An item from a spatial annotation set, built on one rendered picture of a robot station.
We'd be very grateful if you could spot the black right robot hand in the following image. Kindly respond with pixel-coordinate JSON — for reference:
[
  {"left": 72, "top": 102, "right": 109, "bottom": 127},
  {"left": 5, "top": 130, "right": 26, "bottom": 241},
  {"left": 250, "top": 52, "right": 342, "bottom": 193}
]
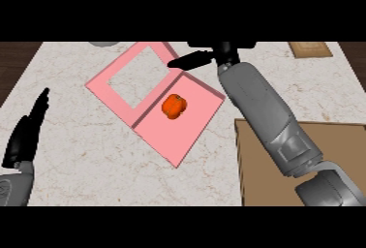
[{"left": 165, "top": 42, "right": 258, "bottom": 71}]

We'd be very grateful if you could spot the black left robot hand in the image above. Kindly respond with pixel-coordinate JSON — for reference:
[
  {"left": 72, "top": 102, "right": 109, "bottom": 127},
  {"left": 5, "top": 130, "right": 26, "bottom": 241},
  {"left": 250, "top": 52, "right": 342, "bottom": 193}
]
[{"left": 0, "top": 87, "right": 51, "bottom": 170}]

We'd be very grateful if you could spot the orange squash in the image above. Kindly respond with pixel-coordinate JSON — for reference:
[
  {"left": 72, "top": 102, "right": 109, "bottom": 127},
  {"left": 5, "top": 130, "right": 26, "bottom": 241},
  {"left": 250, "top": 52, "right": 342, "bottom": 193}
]
[{"left": 159, "top": 93, "right": 188, "bottom": 120}]

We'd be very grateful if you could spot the pink tray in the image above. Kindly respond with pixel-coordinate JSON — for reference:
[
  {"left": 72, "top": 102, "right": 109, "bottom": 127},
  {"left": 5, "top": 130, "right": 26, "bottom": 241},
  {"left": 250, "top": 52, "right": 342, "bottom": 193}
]
[{"left": 84, "top": 42, "right": 227, "bottom": 170}]

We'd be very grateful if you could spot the brown cardboard box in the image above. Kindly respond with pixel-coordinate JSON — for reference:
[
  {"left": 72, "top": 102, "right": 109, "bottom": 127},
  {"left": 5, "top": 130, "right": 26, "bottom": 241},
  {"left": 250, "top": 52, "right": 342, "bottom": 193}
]
[{"left": 233, "top": 118, "right": 366, "bottom": 207}]

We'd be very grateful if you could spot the small tan wooden board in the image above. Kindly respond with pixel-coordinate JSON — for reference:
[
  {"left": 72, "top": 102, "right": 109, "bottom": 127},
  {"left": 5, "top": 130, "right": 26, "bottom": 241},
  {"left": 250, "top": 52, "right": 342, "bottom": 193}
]
[{"left": 287, "top": 42, "right": 335, "bottom": 59}]

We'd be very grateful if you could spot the grey round object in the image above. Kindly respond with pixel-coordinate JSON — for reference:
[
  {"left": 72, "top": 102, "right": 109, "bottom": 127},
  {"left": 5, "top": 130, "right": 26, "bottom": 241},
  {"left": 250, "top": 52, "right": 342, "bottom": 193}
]
[{"left": 87, "top": 42, "right": 122, "bottom": 48}]

